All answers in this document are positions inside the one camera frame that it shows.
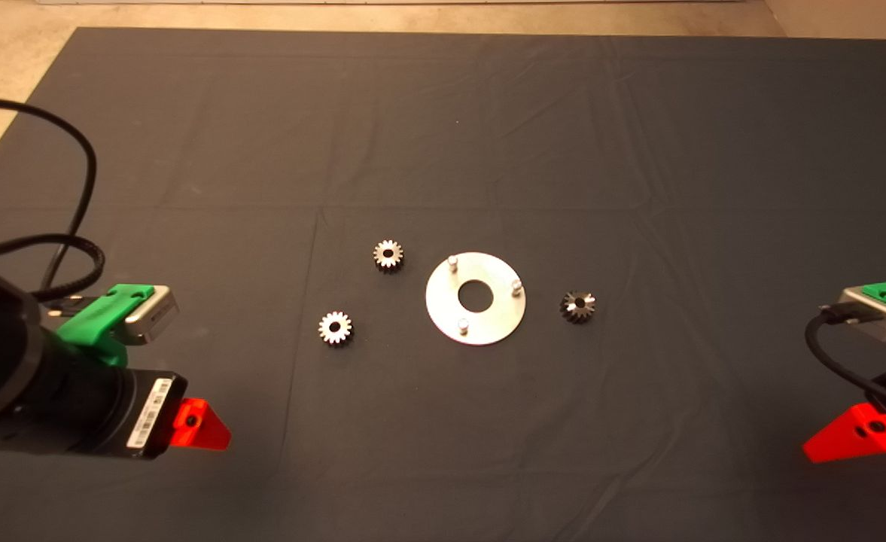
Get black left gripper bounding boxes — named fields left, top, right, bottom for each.
left=36, top=333, right=232, bottom=461

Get shiny steel spur gear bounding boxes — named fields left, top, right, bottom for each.
left=373, top=239, right=404, bottom=274
left=318, top=311, right=354, bottom=347

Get round metal carrier plate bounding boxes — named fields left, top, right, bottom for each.
left=425, top=251, right=527, bottom=346

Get dark steel gear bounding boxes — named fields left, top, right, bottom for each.
left=559, top=291, right=596, bottom=324

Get dark grey table cloth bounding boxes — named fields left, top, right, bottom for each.
left=0, top=27, right=886, bottom=542

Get thin black camera cable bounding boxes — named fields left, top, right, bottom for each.
left=805, top=303, right=886, bottom=416
left=0, top=96, right=98, bottom=296

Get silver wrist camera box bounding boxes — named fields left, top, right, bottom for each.
left=123, top=287, right=181, bottom=346
left=838, top=287, right=886, bottom=346

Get thick black braided cable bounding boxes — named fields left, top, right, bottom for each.
left=0, top=234, right=105, bottom=306

